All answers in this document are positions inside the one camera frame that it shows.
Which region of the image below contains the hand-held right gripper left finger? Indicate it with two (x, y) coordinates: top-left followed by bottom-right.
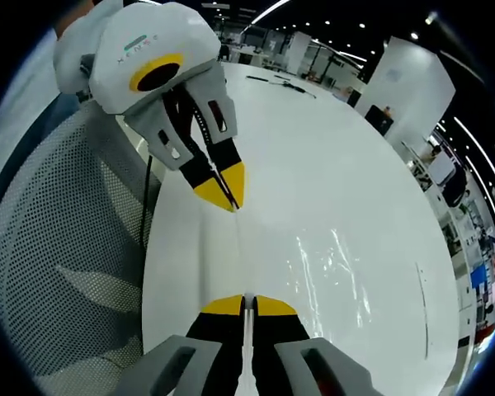
(110, 294), (248, 396)

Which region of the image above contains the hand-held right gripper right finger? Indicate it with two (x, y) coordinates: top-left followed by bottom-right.
(251, 295), (384, 396)

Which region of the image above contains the clear plastic food packaging bag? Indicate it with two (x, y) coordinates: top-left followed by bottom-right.
(282, 225), (380, 337)
(197, 205), (259, 396)

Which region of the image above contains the narrow white square pillar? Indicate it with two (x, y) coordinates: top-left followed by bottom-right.
(288, 31), (311, 76)

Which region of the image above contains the white mesh office chair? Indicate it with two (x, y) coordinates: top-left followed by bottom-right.
(0, 101), (168, 396)

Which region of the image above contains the black chair with orange item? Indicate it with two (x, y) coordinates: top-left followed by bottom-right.
(364, 104), (395, 135)

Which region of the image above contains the wide white square pillar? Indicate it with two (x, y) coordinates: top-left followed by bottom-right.
(356, 35), (457, 158)

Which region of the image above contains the blue storage box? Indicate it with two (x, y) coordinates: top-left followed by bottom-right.
(470, 265), (490, 290)

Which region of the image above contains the white cabinet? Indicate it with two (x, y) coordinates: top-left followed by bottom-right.
(428, 154), (455, 186)

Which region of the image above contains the black cable on table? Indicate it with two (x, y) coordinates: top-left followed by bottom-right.
(273, 73), (317, 99)

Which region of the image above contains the flat table cable cover panel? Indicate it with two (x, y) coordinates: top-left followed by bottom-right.
(414, 262), (433, 361)

